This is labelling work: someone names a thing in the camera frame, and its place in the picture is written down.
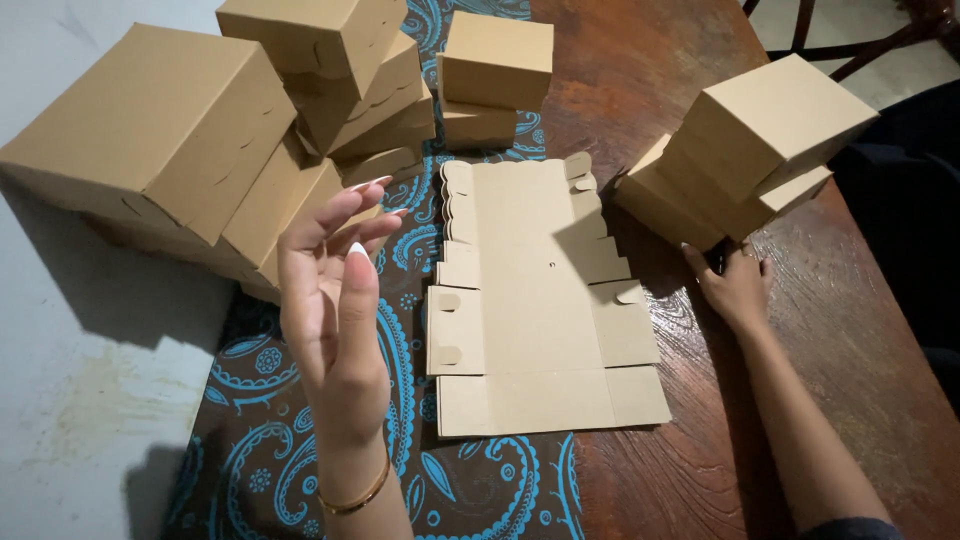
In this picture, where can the blue paisley table runner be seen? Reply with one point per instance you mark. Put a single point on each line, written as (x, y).
(247, 465)

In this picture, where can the person's dark sleeve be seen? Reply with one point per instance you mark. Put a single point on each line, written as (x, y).
(855, 529)

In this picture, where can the person's left hand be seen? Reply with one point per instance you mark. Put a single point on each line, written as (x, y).
(330, 352)

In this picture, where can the person's right hand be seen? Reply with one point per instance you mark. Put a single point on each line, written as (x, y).
(735, 296)

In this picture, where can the stack of flat cardboard blanks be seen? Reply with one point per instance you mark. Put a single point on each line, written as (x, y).
(540, 315)

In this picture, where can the folded brown cardboard box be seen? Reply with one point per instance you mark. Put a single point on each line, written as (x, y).
(780, 112)
(712, 199)
(660, 210)
(495, 56)
(476, 127)

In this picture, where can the dark wooden chair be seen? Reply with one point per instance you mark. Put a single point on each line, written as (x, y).
(804, 22)

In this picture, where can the pile of brown cardboard boxes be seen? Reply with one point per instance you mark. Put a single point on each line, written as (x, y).
(157, 120)

